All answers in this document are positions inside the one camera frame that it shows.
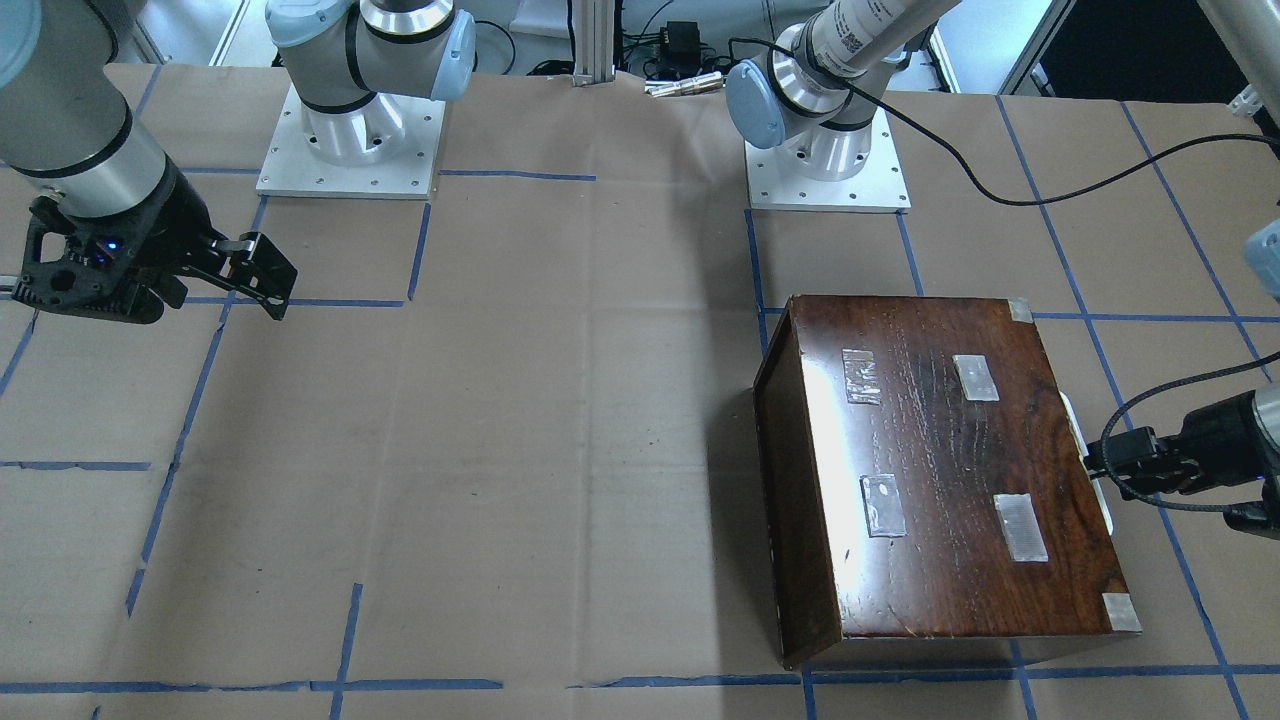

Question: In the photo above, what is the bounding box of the black gripper body over cabinet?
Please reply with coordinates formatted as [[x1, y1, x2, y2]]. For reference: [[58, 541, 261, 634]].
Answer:
[[1160, 392, 1279, 539]]

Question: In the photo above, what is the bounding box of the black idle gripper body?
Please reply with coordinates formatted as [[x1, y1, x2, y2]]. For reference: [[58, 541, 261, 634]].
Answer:
[[12, 165, 251, 324]]

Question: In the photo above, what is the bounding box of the light wooden drawer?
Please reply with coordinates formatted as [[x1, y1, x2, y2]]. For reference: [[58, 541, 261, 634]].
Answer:
[[1059, 392, 1117, 539]]

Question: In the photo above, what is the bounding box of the silver robot arm over cabinet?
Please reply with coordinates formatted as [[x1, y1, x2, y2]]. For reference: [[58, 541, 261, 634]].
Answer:
[[726, 1, 1279, 539]]

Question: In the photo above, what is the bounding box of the dark wooden drawer cabinet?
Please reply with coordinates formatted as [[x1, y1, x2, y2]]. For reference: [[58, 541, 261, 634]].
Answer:
[[753, 295, 1142, 669]]

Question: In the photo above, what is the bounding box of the silver connector block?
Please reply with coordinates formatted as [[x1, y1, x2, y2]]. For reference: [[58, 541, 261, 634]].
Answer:
[[644, 70, 724, 97]]

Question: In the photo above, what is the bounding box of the grey tape patch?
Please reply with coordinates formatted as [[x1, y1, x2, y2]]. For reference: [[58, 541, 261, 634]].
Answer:
[[954, 354, 1000, 402], [860, 474, 908, 538], [993, 493, 1050, 562], [841, 348, 882, 406]]

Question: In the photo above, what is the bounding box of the black power adapter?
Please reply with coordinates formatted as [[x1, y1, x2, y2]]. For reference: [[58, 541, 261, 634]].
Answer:
[[658, 20, 701, 72]]

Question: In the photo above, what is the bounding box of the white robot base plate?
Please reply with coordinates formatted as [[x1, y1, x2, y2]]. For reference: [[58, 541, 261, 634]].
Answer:
[[256, 88, 449, 201]]

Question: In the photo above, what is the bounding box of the second white robot base plate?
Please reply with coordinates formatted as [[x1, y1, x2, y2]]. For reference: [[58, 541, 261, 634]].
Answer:
[[745, 110, 911, 213]]

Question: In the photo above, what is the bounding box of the aluminium extrusion post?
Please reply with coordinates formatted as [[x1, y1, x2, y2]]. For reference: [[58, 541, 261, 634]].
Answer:
[[567, 0, 620, 87]]

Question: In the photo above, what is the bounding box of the black braided cable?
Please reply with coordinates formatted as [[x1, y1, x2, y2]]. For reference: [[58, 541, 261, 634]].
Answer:
[[728, 38, 1280, 461]]

